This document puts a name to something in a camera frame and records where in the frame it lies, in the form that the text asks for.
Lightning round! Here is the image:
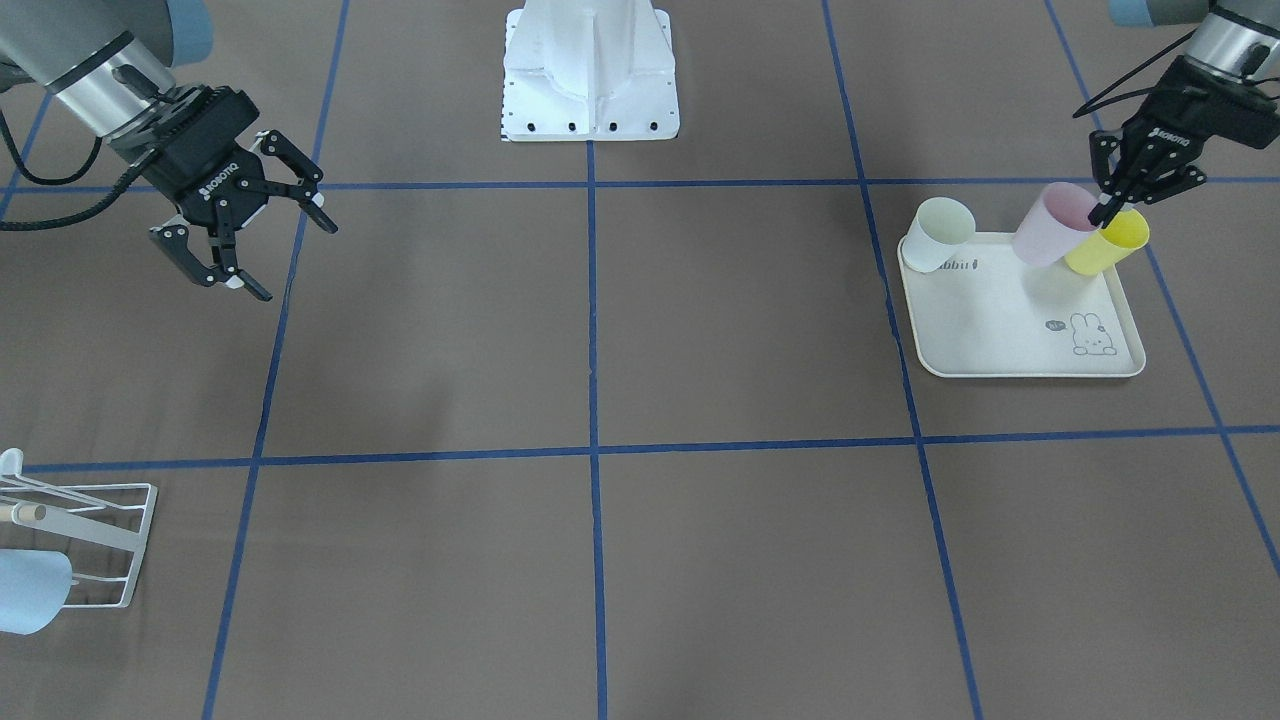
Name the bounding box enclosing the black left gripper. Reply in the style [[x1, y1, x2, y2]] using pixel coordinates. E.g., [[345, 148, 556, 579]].
[[1088, 59, 1279, 227]]

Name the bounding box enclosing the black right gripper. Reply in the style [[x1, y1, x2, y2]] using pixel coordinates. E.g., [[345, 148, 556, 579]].
[[108, 85, 339, 302]]

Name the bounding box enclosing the pink plastic cup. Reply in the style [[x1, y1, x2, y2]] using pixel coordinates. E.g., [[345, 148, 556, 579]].
[[1011, 182, 1097, 266]]

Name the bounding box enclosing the pale green plastic cup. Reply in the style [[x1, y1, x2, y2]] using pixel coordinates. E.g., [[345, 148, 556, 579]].
[[900, 197, 977, 273]]

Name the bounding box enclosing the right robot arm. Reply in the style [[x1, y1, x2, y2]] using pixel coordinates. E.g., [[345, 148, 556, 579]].
[[1, 1, 337, 301]]

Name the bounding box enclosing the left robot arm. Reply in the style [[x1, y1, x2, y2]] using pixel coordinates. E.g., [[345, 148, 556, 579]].
[[1088, 1, 1279, 228]]

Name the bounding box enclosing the yellow plastic cup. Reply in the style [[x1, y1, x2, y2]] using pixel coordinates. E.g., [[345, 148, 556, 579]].
[[1064, 209, 1151, 275]]

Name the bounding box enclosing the cream tray with bunny drawing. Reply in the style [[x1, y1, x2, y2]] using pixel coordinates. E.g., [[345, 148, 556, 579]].
[[896, 232, 1147, 379]]

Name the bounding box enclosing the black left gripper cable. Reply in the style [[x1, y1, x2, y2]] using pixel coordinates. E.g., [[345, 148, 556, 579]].
[[1073, 26, 1201, 119]]

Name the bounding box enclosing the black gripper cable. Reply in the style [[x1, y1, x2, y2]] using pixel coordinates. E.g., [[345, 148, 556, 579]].
[[0, 95, 166, 233], [1073, 26, 1201, 119]]

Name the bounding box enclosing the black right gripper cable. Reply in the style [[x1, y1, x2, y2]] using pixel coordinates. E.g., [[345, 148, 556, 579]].
[[0, 95, 166, 233]]

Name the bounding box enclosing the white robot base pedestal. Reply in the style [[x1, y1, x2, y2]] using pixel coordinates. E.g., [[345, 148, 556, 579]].
[[500, 1, 681, 142]]

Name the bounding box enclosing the white wire cup rack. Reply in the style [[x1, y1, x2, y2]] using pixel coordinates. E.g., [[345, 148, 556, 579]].
[[1, 448, 159, 609]]

